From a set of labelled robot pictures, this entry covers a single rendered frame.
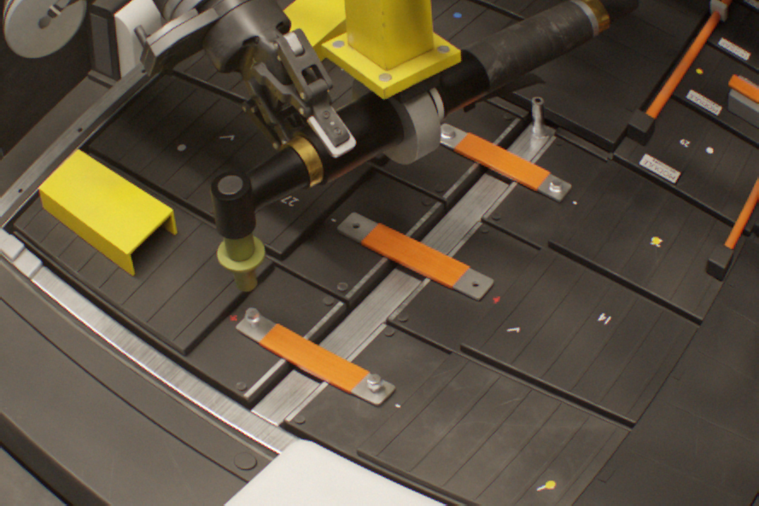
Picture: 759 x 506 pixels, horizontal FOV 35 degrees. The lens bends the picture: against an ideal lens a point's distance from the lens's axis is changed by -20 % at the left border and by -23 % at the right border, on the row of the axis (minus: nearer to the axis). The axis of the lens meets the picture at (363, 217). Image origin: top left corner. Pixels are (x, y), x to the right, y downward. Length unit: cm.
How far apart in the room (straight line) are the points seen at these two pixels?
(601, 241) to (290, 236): 28
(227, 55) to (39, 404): 36
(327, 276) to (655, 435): 38
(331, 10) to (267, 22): 34
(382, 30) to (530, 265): 28
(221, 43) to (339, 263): 25
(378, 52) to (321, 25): 37
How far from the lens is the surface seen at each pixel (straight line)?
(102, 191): 135
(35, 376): 111
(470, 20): 155
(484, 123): 143
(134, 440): 105
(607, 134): 140
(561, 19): 130
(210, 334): 126
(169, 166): 140
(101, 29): 169
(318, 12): 152
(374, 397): 119
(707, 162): 140
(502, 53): 124
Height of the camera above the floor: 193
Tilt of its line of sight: 45 degrees down
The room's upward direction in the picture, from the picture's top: 5 degrees counter-clockwise
